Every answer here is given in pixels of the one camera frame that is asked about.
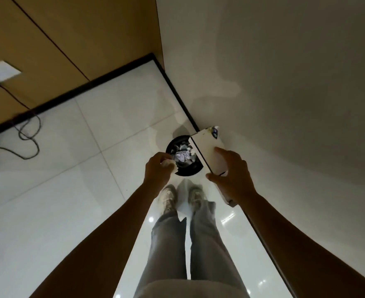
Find person's right hand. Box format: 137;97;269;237
205;147;258;206

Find person's left hand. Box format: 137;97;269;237
143;151;176;198

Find white box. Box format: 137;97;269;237
189;128;238;208

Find person's left forearm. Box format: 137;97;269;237
30;182;164;298

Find person's right forearm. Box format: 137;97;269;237
237;192;365;298

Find crumpled paper waste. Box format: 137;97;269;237
173;145;197;167

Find person's right beige shoe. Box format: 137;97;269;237
188;186;206;212

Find person's beige shoe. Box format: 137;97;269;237
188;186;206;212
158;184;179;215

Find black round trash bin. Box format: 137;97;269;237
165;135;205;177

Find person's left beige shoe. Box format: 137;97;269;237
158;184;179;215

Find grey trousers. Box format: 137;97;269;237
134;200;252;298

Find black baseboard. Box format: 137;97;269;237
0;53;297;298

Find black power cable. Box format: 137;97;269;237
0;83;42;160

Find white wall socket plate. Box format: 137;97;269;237
0;60;22;88

